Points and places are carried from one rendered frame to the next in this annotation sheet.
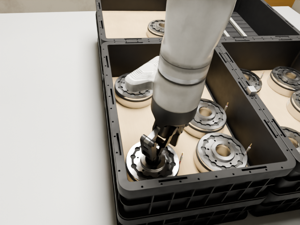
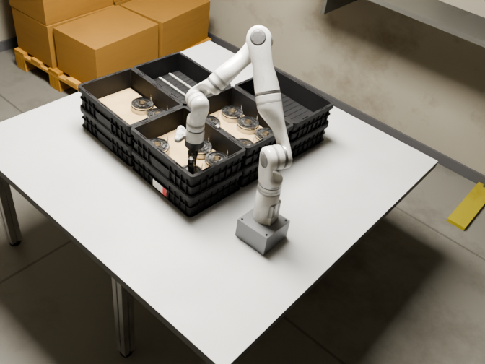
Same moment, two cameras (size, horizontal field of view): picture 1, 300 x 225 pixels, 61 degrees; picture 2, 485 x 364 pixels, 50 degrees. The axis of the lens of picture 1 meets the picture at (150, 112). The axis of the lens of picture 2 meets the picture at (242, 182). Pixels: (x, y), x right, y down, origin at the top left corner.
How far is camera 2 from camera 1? 1.67 m
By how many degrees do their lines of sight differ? 25
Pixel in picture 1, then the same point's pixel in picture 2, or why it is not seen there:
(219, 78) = not seen: hidden behind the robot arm
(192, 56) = (201, 123)
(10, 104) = (69, 191)
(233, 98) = (211, 133)
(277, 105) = (232, 129)
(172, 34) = (194, 118)
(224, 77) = not seen: hidden behind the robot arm
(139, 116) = not seen: hidden behind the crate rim
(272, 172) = (238, 154)
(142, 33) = (128, 112)
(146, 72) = (180, 133)
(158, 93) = (190, 139)
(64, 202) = (151, 218)
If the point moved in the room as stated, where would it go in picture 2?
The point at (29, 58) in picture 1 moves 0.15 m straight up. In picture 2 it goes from (45, 159) to (41, 131)
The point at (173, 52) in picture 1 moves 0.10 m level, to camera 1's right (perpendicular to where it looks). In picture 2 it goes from (194, 123) to (219, 118)
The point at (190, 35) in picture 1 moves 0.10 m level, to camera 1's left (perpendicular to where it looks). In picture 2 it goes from (200, 117) to (175, 122)
